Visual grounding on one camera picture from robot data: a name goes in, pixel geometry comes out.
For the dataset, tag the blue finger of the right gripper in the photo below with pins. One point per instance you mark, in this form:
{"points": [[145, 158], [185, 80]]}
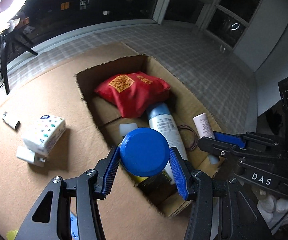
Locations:
{"points": [[230, 139], [215, 147]]}

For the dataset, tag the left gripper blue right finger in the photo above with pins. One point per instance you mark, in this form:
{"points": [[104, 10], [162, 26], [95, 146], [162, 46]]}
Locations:
{"points": [[181, 170]]}

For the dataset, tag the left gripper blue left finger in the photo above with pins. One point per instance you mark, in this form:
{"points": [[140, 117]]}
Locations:
{"points": [[106, 172]]}

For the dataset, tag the yellow black card booklet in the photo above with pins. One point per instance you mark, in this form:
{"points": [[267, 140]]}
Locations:
{"points": [[156, 188]]}

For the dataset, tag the small pink cream tube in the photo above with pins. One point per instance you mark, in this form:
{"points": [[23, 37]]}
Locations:
{"points": [[203, 126]]}

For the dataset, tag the blue round lid case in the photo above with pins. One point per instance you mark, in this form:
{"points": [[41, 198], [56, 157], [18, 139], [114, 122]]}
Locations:
{"points": [[144, 152]]}

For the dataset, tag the small white cylinder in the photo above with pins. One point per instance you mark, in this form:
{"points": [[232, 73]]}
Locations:
{"points": [[124, 129]]}

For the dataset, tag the white blue lotion bottle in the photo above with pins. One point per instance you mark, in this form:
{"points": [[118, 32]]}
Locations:
{"points": [[161, 120]]}

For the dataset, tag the white power adapter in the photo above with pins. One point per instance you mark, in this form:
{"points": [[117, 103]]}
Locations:
{"points": [[30, 157]]}

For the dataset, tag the white tissue pack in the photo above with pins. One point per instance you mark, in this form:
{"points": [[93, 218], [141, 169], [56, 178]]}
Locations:
{"points": [[44, 133]]}

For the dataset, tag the red fabric bag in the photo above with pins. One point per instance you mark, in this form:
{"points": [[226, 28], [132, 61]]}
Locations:
{"points": [[133, 93]]}

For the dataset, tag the yellow plastic shuttlecock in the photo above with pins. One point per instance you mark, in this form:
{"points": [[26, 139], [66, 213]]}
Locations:
{"points": [[11, 235]]}

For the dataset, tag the blue plastic phone stand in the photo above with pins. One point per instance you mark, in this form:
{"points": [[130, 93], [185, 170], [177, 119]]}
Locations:
{"points": [[74, 228]]}

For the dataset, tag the white gloved right hand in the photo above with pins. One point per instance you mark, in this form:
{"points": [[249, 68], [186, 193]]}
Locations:
{"points": [[271, 208]]}

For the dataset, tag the brown cardboard box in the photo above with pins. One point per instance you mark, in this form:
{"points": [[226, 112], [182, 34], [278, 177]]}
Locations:
{"points": [[182, 104]]}

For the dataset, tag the patterned white lighter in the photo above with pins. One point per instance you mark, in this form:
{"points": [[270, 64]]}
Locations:
{"points": [[12, 121]]}

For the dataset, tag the black tripod stand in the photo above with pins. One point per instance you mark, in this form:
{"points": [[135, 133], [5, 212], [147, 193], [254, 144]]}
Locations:
{"points": [[8, 41]]}

